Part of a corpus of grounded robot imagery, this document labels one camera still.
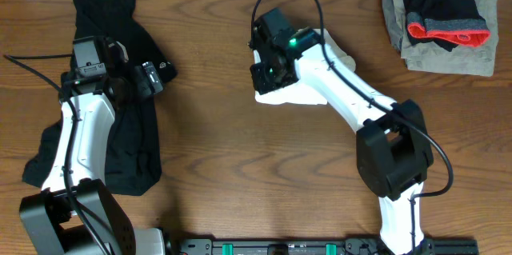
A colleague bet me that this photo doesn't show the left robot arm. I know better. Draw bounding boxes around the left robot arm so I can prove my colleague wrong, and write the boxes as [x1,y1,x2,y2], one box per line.
[19,62,166,254]

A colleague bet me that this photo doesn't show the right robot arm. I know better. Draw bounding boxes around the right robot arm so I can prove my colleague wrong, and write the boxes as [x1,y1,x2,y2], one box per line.
[249,23,433,254]

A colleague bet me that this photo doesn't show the folded olive grey garment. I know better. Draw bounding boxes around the folded olive grey garment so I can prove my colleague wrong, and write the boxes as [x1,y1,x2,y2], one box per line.
[382,0,499,77]

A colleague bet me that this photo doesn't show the black garment with red trim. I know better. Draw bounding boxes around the black garment with red trim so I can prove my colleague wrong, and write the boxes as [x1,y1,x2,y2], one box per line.
[403,0,491,52]

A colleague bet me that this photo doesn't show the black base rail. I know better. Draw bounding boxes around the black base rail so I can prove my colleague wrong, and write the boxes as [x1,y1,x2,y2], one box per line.
[168,237,480,255]

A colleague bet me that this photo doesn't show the black t-shirt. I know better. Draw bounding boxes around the black t-shirt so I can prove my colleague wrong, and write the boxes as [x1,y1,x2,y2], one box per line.
[22,0,178,196]

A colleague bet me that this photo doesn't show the white t-shirt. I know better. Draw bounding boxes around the white t-shirt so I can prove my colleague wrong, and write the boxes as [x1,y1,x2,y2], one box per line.
[254,29,356,105]

